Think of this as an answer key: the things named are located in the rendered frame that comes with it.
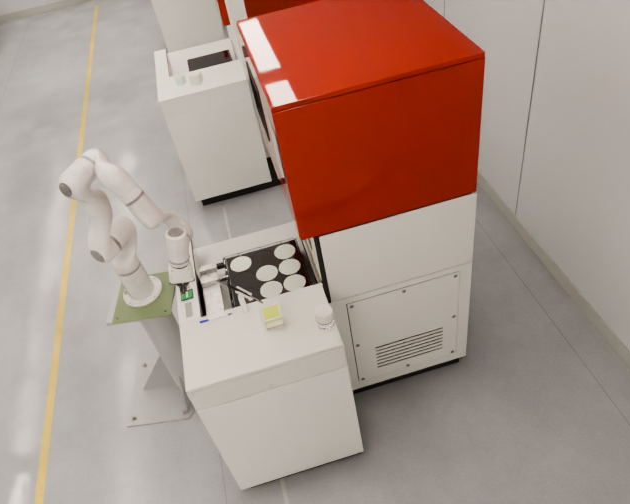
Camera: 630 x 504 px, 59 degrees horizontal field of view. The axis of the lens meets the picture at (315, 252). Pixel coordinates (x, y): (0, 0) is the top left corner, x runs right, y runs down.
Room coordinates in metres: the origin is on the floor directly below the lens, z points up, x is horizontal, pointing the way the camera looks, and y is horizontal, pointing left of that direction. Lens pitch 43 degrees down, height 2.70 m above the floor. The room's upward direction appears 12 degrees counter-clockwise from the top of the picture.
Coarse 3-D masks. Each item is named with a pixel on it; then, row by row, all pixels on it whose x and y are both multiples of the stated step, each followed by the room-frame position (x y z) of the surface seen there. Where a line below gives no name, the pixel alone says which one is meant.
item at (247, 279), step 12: (252, 252) 1.99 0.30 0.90; (264, 252) 1.97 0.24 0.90; (228, 264) 1.94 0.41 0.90; (252, 264) 1.90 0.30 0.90; (264, 264) 1.89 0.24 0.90; (276, 264) 1.87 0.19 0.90; (300, 264) 1.84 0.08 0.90; (240, 276) 1.84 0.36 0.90; (252, 276) 1.83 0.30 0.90; (276, 276) 1.79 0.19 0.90; (288, 276) 1.78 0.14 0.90; (252, 288) 1.75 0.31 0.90; (252, 300) 1.68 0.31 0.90
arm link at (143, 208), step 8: (144, 192) 1.79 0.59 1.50; (136, 200) 1.74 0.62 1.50; (144, 200) 1.75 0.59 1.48; (128, 208) 1.74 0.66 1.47; (136, 208) 1.73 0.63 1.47; (144, 208) 1.73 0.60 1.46; (152, 208) 1.75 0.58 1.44; (136, 216) 1.73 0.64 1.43; (144, 216) 1.72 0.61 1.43; (152, 216) 1.73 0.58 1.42; (160, 216) 1.74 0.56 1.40; (168, 216) 1.78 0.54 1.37; (176, 216) 1.81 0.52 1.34; (144, 224) 1.73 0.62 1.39; (152, 224) 1.72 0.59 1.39; (168, 224) 1.82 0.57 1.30; (176, 224) 1.81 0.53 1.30; (184, 224) 1.81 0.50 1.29; (192, 232) 1.81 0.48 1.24
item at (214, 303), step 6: (204, 276) 1.91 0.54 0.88; (204, 288) 1.83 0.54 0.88; (210, 288) 1.82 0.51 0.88; (216, 288) 1.82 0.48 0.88; (204, 294) 1.79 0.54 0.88; (210, 294) 1.79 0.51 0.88; (216, 294) 1.78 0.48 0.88; (210, 300) 1.75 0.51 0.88; (216, 300) 1.74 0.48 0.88; (222, 300) 1.73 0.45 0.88; (210, 306) 1.71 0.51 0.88; (216, 306) 1.70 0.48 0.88; (222, 306) 1.70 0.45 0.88; (210, 312) 1.68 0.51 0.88; (216, 312) 1.67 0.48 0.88
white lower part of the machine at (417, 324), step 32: (384, 288) 1.67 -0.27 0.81; (416, 288) 1.69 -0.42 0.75; (448, 288) 1.70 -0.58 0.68; (352, 320) 1.65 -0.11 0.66; (384, 320) 1.67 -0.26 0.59; (416, 320) 1.69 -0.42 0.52; (448, 320) 1.70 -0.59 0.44; (352, 352) 1.65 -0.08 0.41; (384, 352) 1.67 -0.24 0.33; (416, 352) 1.69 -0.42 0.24; (448, 352) 1.70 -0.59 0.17; (352, 384) 1.65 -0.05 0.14; (384, 384) 1.69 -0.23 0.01
